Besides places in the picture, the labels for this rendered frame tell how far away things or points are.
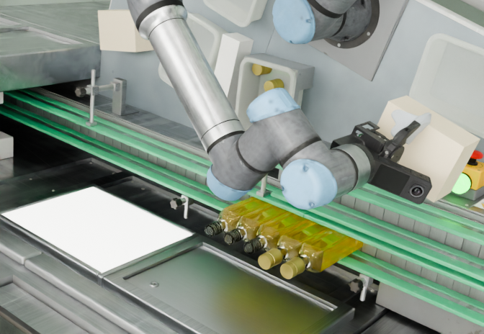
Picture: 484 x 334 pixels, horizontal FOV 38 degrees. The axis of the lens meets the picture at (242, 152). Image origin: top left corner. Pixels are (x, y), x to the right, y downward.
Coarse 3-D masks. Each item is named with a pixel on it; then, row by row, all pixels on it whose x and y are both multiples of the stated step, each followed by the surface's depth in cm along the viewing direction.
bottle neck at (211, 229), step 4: (220, 220) 165; (224, 220) 165; (212, 224) 163; (216, 224) 163; (220, 224) 164; (224, 224) 164; (208, 228) 164; (212, 228) 162; (216, 228) 162; (220, 228) 163; (224, 228) 164; (208, 232) 163; (212, 232) 162; (216, 232) 162; (220, 232) 164; (208, 236) 163; (212, 236) 162
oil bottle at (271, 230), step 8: (280, 216) 167; (288, 216) 167; (296, 216) 168; (264, 224) 162; (272, 224) 162; (280, 224) 163; (288, 224) 163; (296, 224) 164; (256, 232) 161; (264, 232) 159; (272, 232) 159; (280, 232) 159; (272, 240) 158; (264, 248) 160
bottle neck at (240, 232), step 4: (236, 228) 162; (240, 228) 161; (228, 232) 159; (232, 232) 159; (236, 232) 160; (240, 232) 160; (244, 232) 161; (224, 236) 160; (228, 236) 161; (232, 236) 158; (236, 236) 159; (240, 236) 160; (244, 236) 161; (228, 240) 160; (232, 240) 158; (236, 240) 159; (228, 244) 159; (232, 244) 159
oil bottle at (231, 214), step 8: (248, 200) 174; (256, 200) 175; (224, 208) 168; (232, 208) 169; (240, 208) 169; (248, 208) 170; (256, 208) 171; (224, 216) 166; (232, 216) 165; (240, 216) 166; (232, 224) 165; (224, 232) 166
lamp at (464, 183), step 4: (460, 176) 153; (464, 176) 153; (468, 176) 154; (460, 180) 153; (464, 180) 153; (468, 180) 153; (456, 184) 153; (460, 184) 153; (464, 184) 153; (468, 184) 153; (456, 188) 154; (460, 188) 153; (464, 188) 153; (468, 188) 153; (456, 192) 154; (460, 192) 154; (464, 192) 154
